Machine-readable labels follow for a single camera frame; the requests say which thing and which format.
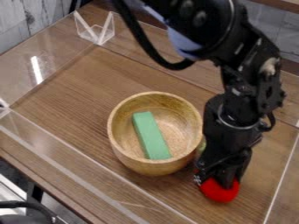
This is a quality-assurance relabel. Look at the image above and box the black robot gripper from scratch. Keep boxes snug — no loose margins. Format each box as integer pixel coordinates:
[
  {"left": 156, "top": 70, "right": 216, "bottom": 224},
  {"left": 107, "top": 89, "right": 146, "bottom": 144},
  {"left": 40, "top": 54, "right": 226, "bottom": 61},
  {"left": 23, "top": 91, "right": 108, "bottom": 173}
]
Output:
[{"left": 203, "top": 94, "right": 262, "bottom": 189}]

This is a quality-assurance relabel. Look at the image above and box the red plush strawberry fruit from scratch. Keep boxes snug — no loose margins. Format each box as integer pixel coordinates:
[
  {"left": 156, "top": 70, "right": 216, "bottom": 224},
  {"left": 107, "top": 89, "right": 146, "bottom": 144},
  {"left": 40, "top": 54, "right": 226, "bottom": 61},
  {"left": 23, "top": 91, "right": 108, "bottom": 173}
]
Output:
[{"left": 196, "top": 139, "right": 240, "bottom": 204}]

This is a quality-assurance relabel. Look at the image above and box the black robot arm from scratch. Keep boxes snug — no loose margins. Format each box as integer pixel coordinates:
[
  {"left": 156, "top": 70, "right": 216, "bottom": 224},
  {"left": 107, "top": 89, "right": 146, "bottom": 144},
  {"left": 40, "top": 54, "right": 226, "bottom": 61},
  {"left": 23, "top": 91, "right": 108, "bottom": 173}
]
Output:
[{"left": 112, "top": 0, "right": 286, "bottom": 189}]

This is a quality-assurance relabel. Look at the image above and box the green rectangular block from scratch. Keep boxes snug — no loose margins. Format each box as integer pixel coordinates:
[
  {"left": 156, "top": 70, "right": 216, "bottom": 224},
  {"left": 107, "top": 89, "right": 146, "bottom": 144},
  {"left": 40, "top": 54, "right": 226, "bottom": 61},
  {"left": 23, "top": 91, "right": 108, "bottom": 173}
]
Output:
[{"left": 132, "top": 111, "right": 172, "bottom": 160}]

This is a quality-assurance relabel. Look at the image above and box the round wooden bowl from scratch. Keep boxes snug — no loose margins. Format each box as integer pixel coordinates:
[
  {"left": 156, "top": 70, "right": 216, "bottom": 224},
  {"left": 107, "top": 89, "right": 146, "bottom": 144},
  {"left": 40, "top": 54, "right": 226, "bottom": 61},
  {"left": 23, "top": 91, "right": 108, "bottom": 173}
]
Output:
[{"left": 107, "top": 92, "right": 202, "bottom": 176}]

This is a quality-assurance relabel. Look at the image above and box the clear acrylic tray wall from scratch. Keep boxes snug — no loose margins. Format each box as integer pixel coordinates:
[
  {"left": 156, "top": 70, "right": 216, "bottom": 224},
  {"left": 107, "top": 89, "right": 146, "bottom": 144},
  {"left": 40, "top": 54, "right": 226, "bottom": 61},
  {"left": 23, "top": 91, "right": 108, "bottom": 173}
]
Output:
[{"left": 0, "top": 17, "right": 299, "bottom": 224}]

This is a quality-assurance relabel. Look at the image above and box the clear acrylic corner bracket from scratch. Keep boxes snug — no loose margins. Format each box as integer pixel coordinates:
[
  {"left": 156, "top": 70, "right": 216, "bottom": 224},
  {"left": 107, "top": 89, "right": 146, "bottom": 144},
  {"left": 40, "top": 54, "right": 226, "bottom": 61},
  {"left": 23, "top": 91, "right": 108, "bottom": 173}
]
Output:
[{"left": 73, "top": 11, "right": 115, "bottom": 46}]

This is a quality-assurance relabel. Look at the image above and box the black cable bottom left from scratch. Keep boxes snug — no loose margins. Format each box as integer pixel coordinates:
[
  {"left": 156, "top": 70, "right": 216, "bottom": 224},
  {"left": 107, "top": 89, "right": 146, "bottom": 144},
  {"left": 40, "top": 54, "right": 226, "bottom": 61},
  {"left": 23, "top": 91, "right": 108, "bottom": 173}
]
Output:
[{"left": 0, "top": 200, "right": 56, "bottom": 224}]

